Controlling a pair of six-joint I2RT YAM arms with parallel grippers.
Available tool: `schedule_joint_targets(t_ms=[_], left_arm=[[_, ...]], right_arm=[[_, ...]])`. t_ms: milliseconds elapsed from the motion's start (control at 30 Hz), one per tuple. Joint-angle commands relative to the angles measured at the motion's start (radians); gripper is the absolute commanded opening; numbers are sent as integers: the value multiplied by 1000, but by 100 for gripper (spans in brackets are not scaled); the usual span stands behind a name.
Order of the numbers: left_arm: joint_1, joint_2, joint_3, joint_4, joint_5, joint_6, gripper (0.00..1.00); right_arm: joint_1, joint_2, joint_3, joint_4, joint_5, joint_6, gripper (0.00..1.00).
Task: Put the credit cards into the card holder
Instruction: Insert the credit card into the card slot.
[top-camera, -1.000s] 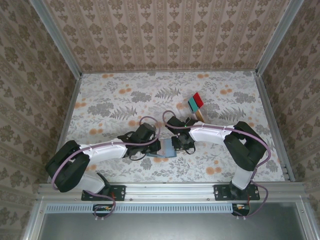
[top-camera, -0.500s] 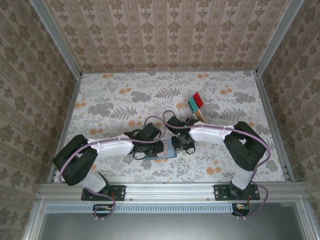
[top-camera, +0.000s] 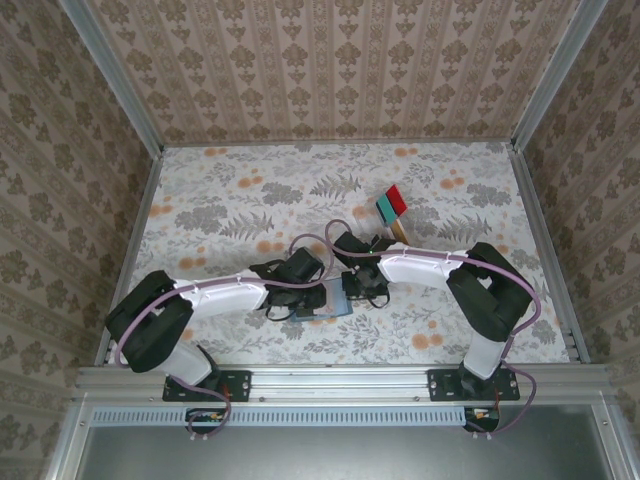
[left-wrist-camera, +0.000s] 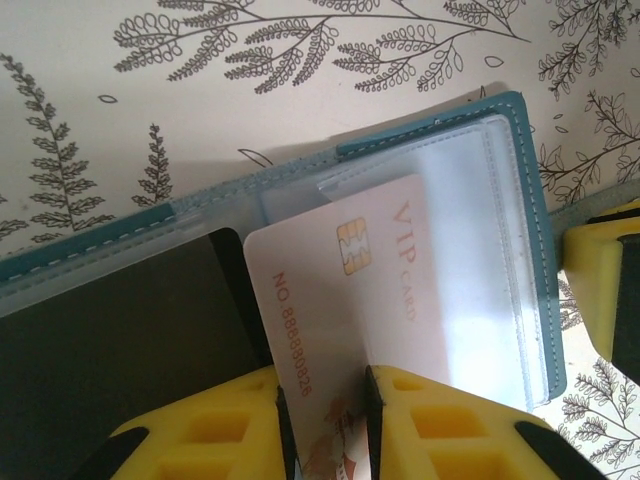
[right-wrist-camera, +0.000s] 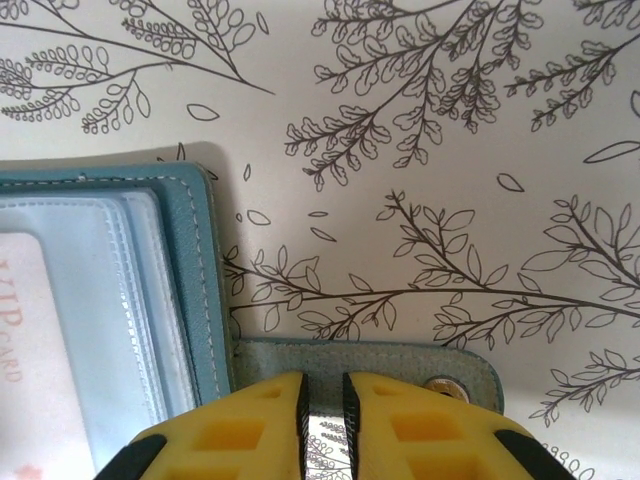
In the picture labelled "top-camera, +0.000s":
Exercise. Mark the left black connector box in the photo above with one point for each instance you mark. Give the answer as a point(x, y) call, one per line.
point(200, 422)

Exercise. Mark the left aluminium side rail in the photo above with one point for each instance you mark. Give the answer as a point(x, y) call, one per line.
point(137, 230)

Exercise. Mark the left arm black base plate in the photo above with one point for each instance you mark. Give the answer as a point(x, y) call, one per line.
point(240, 385)

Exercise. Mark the clear acrylic card stand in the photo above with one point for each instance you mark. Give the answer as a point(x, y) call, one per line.
point(364, 216)

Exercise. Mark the right aluminium side rail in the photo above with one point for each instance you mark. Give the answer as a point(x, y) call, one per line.
point(539, 225)

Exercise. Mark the black connector box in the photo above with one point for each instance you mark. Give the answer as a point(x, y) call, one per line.
point(487, 422)
point(200, 422)

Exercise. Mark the aluminium front rail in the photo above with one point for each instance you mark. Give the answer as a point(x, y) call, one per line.
point(340, 382)

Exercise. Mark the right aluminium corner post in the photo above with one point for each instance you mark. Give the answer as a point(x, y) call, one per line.
point(560, 75)

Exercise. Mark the white credit card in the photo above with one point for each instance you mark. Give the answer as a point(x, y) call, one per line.
point(334, 299)

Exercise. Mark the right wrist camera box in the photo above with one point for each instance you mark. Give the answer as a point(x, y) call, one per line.
point(352, 245)

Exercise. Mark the left aluminium corner post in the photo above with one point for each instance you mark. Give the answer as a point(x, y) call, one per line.
point(112, 80)

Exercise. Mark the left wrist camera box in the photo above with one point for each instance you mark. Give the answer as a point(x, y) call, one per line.
point(305, 264)

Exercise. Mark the aluminium corner post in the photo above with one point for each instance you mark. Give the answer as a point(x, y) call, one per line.
point(560, 75)
point(112, 80)

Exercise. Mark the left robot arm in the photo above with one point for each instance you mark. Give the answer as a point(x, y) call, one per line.
point(225, 302)

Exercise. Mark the teal credit card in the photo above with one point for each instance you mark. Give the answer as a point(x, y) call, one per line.
point(386, 209)

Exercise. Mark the aluminium back rail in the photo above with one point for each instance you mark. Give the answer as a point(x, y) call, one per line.
point(340, 143)

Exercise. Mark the grey metal panel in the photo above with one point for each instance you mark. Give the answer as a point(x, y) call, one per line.
point(350, 455)

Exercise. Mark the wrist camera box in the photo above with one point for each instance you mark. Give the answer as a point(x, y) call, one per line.
point(305, 264)
point(352, 245)

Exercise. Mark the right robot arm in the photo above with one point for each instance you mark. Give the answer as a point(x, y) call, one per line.
point(420, 272)

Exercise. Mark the blue card holder wallet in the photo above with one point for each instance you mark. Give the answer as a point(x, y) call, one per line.
point(306, 316)

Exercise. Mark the gold credit card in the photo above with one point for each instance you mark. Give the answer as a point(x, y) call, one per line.
point(398, 232)

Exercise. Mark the aluminium side rail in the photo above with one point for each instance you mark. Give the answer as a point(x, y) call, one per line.
point(539, 225)
point(137, 230)

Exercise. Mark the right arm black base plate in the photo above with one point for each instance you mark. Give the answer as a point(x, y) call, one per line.
point(440, 385)

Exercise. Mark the right black connector box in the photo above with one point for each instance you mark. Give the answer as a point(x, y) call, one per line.
point(487, 422)

